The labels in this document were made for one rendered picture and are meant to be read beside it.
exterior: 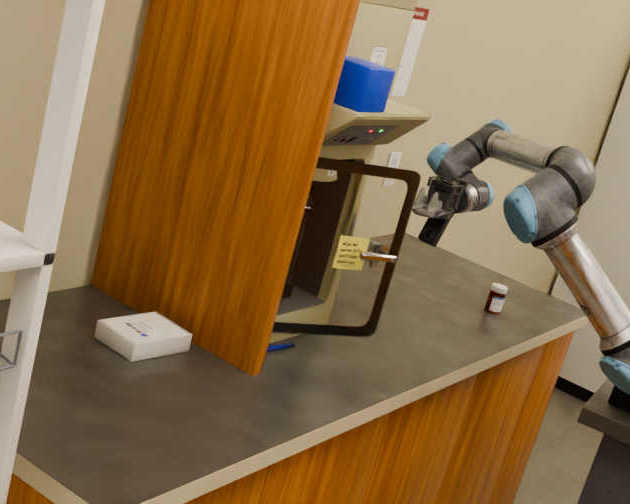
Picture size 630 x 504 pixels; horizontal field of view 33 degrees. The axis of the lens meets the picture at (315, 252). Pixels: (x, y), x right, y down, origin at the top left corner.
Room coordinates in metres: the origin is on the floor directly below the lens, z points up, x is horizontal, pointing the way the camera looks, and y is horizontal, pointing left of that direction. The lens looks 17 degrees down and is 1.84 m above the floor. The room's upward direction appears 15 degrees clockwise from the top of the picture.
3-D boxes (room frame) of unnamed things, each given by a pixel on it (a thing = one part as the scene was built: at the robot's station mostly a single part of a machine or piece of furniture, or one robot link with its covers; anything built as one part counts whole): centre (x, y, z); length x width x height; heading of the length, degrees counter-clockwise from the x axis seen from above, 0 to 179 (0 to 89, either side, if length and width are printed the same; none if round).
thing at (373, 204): (2.21, -0.05, 1.19); 0.30 x 0.01 x 0.40; 122
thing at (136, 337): (2.02, 0.29, 0.96); 0.16 x 0.12 x 0.04; 144
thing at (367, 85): (2.16, 0.01, 1.56); 0.10 x 0.10 x 0.09; 59
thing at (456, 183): (2.50, -0.27, 1.31); 0.12 x 0.08 x 0.09; 150
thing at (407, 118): (2.24, -0.04, 1.46); 0.32 x 0.11 x 0.10; 149
